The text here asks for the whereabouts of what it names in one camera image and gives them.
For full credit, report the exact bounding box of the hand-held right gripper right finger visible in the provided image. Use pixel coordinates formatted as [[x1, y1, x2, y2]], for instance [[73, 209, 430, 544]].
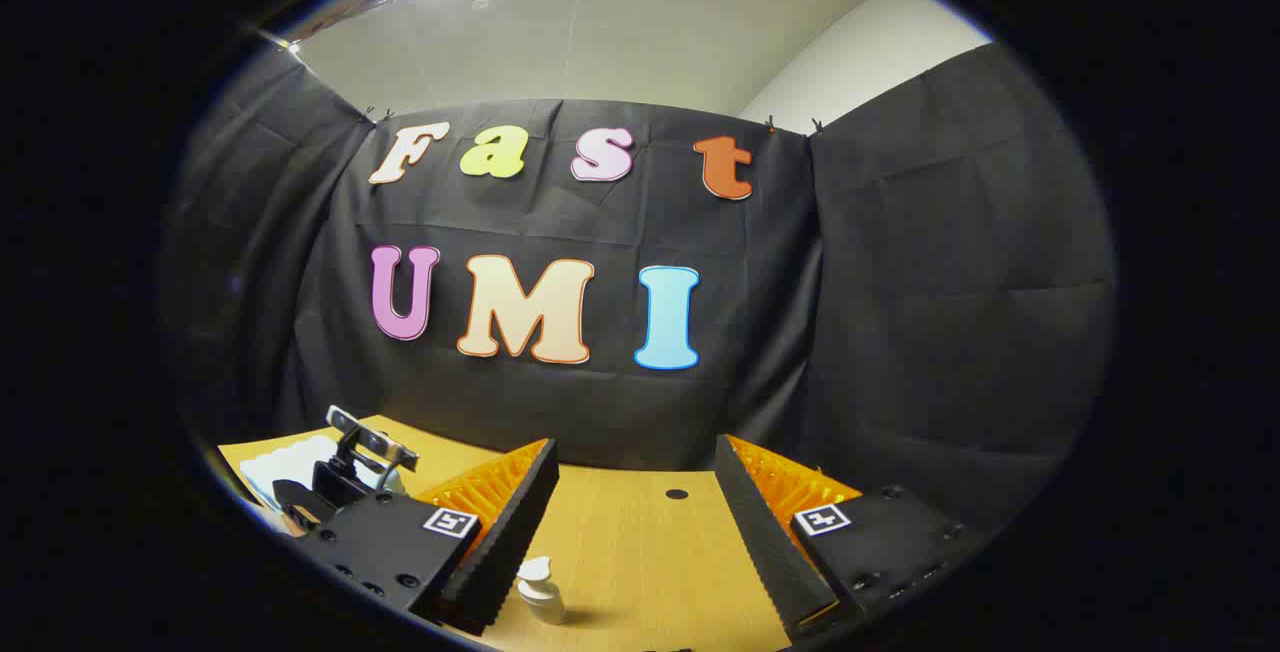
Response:
[[714, 434, 986, 648]]

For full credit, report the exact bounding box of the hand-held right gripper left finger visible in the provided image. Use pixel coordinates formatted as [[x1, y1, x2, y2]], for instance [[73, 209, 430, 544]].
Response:
[[295, 437, 561, 638]]

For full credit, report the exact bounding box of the white pump bottle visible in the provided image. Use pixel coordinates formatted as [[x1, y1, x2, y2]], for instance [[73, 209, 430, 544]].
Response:
[[516, 557, 568, 625]]

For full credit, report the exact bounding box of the black backdrop cloth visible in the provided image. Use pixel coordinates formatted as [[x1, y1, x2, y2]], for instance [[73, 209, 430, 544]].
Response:
[[160, 42, 1118, 543]]

